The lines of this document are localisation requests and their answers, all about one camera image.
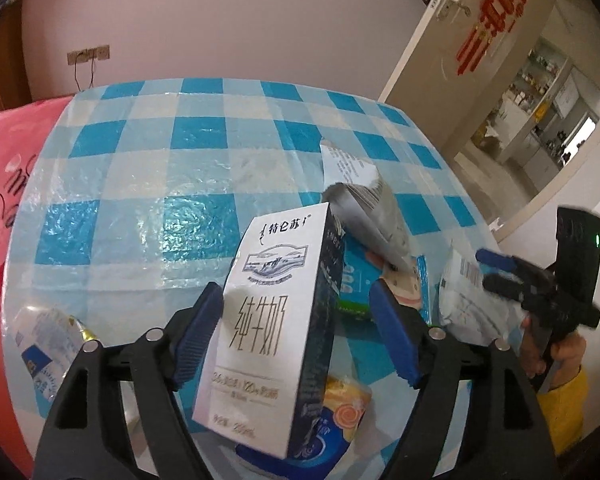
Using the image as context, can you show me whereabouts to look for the yellow blue snack packet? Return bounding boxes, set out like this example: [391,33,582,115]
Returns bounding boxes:
[235,372,373,473]

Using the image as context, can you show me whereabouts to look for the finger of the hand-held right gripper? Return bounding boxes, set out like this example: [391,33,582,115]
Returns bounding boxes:
[482,273,539,307]
[475,249,547,284]

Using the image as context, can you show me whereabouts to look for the storage shelf with goods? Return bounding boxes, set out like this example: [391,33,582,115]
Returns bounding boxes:
[510,45,581,111]

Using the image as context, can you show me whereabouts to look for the person's right hand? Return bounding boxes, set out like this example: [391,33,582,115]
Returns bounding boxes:
[519,315,587,391]

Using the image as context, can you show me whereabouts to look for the blue white checkered tablecloth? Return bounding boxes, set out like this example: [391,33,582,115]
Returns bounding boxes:
[5,78,496,480]

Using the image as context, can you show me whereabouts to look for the silver door handle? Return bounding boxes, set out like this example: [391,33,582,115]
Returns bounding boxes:
[432,0,468,21]

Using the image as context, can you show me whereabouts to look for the white wall outlet panel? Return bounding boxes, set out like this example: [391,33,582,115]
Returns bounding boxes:
[66,44,112,65]

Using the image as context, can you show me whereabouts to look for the pink printed blanket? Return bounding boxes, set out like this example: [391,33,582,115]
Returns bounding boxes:
[0,95,73,466]

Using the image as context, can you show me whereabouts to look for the white plastic packet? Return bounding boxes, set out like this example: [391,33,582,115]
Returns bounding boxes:
[437,247,526,348]

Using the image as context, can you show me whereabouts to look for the person's right forearm yellow sleeve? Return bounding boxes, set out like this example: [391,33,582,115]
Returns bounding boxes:
[536,367,590,457]

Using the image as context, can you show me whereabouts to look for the cardboard boxes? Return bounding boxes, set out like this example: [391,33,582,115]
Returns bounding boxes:
[472,120,503,153]

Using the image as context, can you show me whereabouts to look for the cream door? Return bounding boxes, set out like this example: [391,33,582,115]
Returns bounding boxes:
[377,0,556,158]

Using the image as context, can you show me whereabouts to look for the dark blue white milk carton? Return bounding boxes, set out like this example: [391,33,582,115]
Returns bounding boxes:
[192,202,343,461]

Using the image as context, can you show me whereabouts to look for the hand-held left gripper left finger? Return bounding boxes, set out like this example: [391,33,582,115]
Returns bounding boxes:
[34,281,226,480]

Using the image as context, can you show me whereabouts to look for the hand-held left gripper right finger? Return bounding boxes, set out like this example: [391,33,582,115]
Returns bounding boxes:
[369,279,556,480]

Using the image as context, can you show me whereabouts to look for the black power cable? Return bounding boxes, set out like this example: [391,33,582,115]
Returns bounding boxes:
[72,57,96,92]

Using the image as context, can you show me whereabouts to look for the teal cardboard box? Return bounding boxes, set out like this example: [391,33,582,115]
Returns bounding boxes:
[336,240,381,322]

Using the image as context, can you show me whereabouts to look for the clear plastic bag blue label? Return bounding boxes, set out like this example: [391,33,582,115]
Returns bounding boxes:
[12,307,88,413]

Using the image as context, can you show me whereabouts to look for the light blue snack packet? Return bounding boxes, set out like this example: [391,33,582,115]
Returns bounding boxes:
[380,255,433,326]

